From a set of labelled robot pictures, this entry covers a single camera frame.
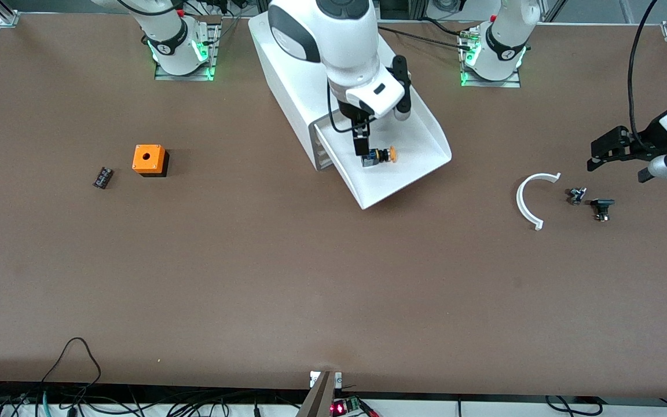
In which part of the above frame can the black cable to arm base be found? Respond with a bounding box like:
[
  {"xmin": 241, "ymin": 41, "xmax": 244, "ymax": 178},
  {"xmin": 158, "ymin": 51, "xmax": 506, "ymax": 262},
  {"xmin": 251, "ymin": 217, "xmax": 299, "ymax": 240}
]
[{"xmin": 377, "ymin": 23, "xmax": 473, "ymax": 50}]

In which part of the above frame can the circuit board with red light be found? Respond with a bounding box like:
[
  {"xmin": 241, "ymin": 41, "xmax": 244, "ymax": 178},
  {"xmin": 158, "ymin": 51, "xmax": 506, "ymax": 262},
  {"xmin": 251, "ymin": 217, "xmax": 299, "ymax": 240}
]
[{"xmin": 331, "ymin": 396, "xmax": 380, "ymax": 417}]

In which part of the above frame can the aluminium bar with brackets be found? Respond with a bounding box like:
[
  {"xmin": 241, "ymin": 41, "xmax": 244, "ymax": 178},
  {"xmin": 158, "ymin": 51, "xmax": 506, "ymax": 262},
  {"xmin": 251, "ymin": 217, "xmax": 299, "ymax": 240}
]
[{"xmin": 296, "ymin": 371, "xmax": 344, "ymax": 417}]

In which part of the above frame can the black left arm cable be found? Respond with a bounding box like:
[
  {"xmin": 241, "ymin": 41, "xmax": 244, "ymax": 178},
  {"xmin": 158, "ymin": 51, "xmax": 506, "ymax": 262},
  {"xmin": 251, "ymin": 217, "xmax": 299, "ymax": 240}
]
[{"xmin": 628, "ymin": 0, "xmax": 658, "ymax": 152}]

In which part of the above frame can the thin black looped cable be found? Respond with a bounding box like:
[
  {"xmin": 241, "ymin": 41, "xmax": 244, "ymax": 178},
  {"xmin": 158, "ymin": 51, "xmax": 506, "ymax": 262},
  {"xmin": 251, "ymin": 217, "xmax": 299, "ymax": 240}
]
[{"xmin": 41, "ymin": 337, "xmax": 102, "ymax": 386}]

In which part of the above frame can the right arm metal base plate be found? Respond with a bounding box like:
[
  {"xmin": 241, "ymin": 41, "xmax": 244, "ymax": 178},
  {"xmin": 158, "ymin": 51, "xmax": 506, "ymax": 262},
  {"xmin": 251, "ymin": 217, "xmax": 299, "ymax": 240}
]
[{"xmin": 154, "ymin": 14, "xmax": 221, "ymax": 82}]

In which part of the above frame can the white drawer holding orange button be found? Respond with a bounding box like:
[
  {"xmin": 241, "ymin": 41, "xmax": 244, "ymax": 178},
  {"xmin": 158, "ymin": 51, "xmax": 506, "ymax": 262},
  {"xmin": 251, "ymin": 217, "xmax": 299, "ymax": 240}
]
[{"xmin": 314, "ymin": 87, "xmax": 453, "ymax": 210}]

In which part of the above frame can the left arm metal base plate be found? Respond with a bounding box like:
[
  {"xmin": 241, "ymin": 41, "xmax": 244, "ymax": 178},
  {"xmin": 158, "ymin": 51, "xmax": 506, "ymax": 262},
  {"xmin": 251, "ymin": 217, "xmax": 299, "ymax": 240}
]
[{"xmin": 459, "ymin": 26, "xmax": 522, "ymax": 89}]

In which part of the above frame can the black button part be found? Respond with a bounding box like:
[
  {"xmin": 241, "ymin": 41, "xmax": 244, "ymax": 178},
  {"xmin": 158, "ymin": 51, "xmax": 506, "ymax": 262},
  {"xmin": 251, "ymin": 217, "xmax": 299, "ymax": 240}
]
[{"xmin": 590, "ymin": 199, "xmax": 616, "ymax": 222}]

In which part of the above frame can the orange box with black base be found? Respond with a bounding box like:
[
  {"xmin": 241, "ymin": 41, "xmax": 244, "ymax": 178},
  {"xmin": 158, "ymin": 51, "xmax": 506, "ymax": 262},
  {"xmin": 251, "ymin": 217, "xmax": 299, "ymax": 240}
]
[{"xmin": 132, "ymin": 144, "xmax": 170, "ymax": 178}]

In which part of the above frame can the white half ring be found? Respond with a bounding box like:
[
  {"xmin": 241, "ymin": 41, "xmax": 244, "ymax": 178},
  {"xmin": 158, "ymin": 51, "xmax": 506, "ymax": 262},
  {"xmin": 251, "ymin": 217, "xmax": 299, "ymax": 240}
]
[{"xmin": 516, "ymin": 172, "xmax": 562, "ymax": 231}]

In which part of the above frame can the white drawer cabinet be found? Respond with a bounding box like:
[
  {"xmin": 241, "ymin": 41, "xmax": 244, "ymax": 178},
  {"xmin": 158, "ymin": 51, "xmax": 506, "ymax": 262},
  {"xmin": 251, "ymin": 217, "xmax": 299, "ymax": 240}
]
[{"xmin": 248, "ymin": 10, "xmax": 412, "ymax": 172}]

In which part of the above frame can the orange push button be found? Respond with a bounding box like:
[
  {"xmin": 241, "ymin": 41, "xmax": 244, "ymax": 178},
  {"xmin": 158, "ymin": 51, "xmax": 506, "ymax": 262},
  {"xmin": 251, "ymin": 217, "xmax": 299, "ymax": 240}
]
[{"xmin": 361, "ymin": 147, "xmax": 398, "ymax": 169}]

